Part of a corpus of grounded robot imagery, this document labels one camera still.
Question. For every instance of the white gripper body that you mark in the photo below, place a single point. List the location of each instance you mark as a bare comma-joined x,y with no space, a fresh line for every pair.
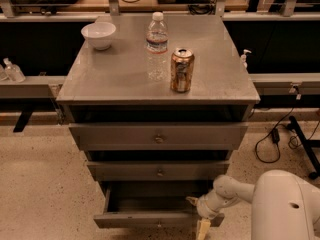
202,209

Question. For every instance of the grey bottom drawer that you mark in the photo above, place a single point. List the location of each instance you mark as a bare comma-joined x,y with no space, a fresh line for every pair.
150,203

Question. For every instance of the grey drawer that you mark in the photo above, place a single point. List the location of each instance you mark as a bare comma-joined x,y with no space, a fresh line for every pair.
157,170
158,136
150,203

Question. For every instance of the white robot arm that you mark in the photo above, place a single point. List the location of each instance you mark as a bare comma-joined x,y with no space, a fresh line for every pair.
283,206

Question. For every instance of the grey middle drawer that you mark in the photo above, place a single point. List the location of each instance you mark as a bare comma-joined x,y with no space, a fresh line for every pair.
157,170

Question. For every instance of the grey drawer cabinet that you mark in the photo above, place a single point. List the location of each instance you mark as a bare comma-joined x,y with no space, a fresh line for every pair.
113,86

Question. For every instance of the grey top drawer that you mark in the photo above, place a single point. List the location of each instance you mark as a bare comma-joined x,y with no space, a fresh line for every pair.
158,136

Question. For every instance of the black stand leg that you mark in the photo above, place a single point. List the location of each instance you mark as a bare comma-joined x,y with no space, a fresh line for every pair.
308,146

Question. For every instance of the orange soda can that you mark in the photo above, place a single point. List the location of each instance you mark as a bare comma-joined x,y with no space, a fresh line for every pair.
182,64

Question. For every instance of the small white pump bottle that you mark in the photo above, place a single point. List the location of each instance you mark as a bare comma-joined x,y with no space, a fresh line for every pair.
243,57

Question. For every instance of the clear plastic water bottle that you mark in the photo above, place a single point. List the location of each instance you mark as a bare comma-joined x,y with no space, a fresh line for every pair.
157,47

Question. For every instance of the white bowl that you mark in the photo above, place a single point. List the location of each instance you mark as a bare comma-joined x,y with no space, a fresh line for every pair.
99,34

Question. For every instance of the clear sanitizer pump bottle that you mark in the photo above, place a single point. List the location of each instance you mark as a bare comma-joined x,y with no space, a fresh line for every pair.
13,71

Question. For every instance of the grey metal rail frame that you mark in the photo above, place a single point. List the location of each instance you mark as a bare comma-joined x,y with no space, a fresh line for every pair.
229,10

